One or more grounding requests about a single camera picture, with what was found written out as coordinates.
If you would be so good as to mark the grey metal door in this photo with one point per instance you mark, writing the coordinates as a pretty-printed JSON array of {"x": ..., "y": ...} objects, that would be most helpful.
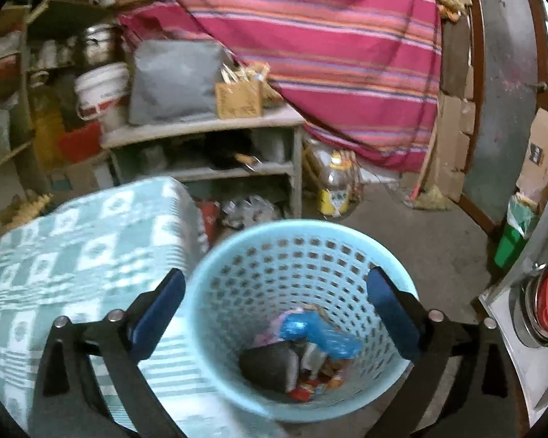
[{"x": 507, "y": 77}]

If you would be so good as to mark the wooden curved shelf unit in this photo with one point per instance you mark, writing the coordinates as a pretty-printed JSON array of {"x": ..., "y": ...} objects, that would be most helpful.
[{"x": 23, "y": 77}]

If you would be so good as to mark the bundle of chopsticks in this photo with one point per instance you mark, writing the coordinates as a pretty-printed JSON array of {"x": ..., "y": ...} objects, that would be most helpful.
[{"x": 244, "y": 73}]

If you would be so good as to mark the black packet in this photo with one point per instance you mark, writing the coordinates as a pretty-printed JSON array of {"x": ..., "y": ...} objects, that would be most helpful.
[{"x": 269, "y": 367}]

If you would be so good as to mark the metal cooking pot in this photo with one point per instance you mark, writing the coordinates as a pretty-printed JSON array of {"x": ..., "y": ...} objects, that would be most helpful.
[{"x": 98, "y": 45}]

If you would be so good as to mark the light blue plastic basket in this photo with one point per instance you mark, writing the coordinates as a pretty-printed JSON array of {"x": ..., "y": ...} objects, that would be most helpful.
[{"x": 255, "y": 283}]

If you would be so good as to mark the wooden rolling pin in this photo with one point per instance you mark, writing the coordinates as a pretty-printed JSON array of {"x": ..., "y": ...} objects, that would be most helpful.
[{"x": 246, "y": 160}]

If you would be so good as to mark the clear plastic oil bottle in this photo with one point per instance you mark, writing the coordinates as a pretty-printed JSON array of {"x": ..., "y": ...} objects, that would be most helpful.
[{"x": 338, "y": 187}]

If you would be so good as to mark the crumpled silver foil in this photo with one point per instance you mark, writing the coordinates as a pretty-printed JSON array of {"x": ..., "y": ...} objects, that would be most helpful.
[{"x": 251, "y": 212}]

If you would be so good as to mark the grey cushion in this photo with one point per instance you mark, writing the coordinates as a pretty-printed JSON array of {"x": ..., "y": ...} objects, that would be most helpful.
[{"x": 173, "y": 82}]

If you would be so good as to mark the yellow chopstick holder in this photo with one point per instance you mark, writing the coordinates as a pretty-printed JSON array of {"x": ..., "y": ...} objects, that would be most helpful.
[{"x": 237, "y": 100}]

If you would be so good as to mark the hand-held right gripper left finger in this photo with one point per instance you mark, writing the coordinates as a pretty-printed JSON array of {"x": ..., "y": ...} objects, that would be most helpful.
[{"x": 157, "y": 319}]

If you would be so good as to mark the cardboard panels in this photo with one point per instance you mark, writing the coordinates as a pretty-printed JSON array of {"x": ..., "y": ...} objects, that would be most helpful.
[{"x": 454, "y": 109}]

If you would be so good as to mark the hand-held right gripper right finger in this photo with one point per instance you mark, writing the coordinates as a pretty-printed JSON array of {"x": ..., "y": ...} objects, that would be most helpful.
[{"x": 392, "y": 315}]

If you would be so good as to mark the yellow egg carton tray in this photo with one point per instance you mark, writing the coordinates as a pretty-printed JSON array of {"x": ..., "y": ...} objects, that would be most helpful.
[{"x": 32, "y": 207}]

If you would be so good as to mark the cardboard box with blue label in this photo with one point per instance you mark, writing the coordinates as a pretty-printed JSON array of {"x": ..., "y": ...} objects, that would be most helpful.
[{"x": 77, "y": 175}]

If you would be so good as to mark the pink snack packet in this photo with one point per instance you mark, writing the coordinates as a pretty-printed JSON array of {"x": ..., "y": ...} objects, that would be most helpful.
[{"x": 267, "y": 333}]

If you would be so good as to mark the pink striped cloth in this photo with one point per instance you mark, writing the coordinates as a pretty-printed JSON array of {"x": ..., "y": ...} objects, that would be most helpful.
[{"x": 324, "y": 54}]

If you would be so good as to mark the straw broom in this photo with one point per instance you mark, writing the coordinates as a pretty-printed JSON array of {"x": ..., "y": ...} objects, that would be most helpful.
[{"x": 431, "y": 196}]

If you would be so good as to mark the brown cardboard box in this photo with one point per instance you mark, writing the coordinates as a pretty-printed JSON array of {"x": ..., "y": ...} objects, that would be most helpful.
[{"x": 543, "y": 155}]

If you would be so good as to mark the green bin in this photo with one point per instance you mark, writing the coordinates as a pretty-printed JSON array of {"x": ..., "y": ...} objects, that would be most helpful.
[{"x": 511, "y": 242}]

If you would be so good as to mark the green checkered tablecloth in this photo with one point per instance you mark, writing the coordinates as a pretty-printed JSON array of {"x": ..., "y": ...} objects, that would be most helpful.
[{"x": 73, "y": 255}]

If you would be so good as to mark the blue plastic bag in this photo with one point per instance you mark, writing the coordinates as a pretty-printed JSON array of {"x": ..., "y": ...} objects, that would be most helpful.
[{"x": 324, "y": 335}]

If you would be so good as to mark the yellow oil jug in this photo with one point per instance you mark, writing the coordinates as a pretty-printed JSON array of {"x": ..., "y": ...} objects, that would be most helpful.
[{"x": 50, "y": 132}]

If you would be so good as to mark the red plastic basket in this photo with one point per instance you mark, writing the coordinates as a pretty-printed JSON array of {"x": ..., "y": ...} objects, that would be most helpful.
[{"x": 80, "y": 143}]

